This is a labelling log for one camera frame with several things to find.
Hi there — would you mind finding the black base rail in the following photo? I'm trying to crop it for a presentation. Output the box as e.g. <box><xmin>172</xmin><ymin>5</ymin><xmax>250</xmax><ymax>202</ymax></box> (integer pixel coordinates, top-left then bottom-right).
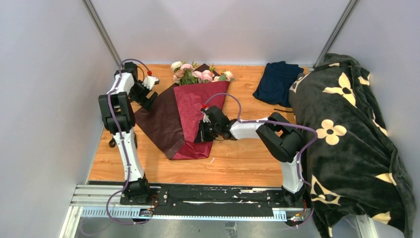
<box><xmin>120</xmin><ymin>182</ymin><xmax>308</xmax><ymax>220</ymax></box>

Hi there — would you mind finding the pink fake flower bunch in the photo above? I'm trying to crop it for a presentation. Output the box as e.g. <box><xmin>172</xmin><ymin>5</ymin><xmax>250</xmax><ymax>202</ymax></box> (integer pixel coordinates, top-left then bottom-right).
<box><xmin>170</xmin><ymin>61</ymin><xmax>234</xmax><ymax>86</ymax></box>

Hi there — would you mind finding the maroon wrapping paper sheet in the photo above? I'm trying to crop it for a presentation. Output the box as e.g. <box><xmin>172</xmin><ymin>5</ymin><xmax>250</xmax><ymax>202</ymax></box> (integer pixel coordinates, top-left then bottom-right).
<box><xmin>134</xmin><ymin>81</ymin><xmax>230</xmax><ymax>160</ymax></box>

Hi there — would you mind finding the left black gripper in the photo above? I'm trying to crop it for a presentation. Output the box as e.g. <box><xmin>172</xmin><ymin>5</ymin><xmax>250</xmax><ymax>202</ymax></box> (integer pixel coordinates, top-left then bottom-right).
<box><xmin>129</xmin><ymin>81</ymin><xmax>158</xmax><ymax>112</ymax></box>

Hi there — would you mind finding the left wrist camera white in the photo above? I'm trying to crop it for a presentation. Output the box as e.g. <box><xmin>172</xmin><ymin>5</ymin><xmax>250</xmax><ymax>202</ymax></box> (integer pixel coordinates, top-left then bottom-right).
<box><xmin>142</xmin><ymin>75</ymin><xmax>160</xmax><ymax>90</ymax></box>

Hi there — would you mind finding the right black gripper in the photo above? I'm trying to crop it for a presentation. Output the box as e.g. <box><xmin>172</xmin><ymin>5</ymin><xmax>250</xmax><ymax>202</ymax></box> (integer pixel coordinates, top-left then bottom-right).
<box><xmin>195</xmin><ymin>120</ymin><xmax>221</xmax><ymax>144</ymax></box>

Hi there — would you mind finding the dark blue folded cloth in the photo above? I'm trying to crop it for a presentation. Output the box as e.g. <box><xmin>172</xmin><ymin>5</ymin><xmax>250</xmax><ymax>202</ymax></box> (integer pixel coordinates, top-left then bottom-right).
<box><xmin>253</xmin><ymin>61</ymin><xmax>304</xmax><ymax>108</ymax></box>

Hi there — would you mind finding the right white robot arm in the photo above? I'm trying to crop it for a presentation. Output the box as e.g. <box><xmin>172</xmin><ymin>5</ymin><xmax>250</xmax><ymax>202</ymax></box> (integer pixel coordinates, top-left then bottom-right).
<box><xmin>194</xmin><ymin>106</ymin><xmax>305</xmax><ymax>207</ymax></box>

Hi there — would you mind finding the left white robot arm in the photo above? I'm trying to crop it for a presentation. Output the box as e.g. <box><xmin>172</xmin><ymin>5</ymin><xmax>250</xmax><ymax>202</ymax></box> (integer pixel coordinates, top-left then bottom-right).
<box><xmin>98</xmin><ymin>59</ymin><xmax>159</xmax><ymax>205</ymax></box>

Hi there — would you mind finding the black printed ribbon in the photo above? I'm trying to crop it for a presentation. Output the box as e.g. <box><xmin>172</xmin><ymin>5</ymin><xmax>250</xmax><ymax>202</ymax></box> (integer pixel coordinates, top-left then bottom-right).
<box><xmin>108</xmin><ymin>138</ymin><xmax>116</xmax><ymax>148</ymax></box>

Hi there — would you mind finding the black floral blanket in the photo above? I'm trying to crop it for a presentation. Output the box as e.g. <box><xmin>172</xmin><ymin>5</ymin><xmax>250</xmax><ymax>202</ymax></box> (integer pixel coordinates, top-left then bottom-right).
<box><xmin>289</xmin><ymin>53</ymin><xmax>417</xmax><ymax>238</ymax></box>

